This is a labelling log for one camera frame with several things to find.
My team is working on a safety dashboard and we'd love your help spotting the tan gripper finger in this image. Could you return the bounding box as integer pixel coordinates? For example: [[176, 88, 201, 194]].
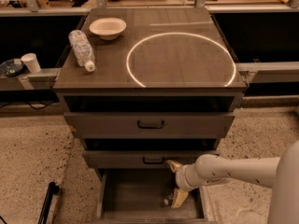
[[171, 188, 189, 208], [166, 160, 182, 173]]

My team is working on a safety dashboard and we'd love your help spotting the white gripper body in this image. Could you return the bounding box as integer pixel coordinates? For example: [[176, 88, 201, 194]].
[[176, 164, 200, 191]]

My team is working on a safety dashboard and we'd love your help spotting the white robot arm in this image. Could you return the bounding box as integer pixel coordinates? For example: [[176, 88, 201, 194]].
[[168, 142, 299, 224]]

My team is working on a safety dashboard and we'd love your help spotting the grey bottom drawer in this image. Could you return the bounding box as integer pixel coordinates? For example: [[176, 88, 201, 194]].
[[99, 169, 208, 224]]

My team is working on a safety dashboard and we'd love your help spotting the grey drawer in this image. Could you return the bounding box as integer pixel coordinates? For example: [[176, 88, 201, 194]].
[[64, 96, 234, 138], [83, 139, 220, 169], [99, 169, 208, 224]]

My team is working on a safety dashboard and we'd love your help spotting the grey middle drawer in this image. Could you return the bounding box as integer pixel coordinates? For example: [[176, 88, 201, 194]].
[[83, 139, 220, 169]]

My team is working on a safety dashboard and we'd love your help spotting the grey drawer cabinet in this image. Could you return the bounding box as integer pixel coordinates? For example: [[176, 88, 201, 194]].
[[51, 7, 248, 224]]

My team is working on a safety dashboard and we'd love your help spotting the grey top drawer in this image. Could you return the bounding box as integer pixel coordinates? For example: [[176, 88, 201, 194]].
[[64, 96, 234, 138]]

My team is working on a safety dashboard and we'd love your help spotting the clear bottle with white cap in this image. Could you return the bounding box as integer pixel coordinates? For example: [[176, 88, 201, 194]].
[[68, 30, 95, 72]]

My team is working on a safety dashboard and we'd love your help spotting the black floor bar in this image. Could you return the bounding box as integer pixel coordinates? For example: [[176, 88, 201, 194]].
[[37, 182, 60, 224]]

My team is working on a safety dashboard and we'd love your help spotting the white paper bowl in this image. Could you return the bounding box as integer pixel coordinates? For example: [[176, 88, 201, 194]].
[[89, 18, 126, 40]]

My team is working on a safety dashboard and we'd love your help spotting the white paper cup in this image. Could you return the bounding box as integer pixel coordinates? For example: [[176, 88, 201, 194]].
[[21, 53, 41, 74]]

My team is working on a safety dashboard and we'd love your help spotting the dark round plate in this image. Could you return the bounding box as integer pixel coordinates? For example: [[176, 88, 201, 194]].
[[0, 59, 25, 77]]

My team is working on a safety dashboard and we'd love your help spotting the black cable on floor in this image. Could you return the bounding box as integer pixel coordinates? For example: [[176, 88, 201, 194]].
[[0, 100, 60, 111]]

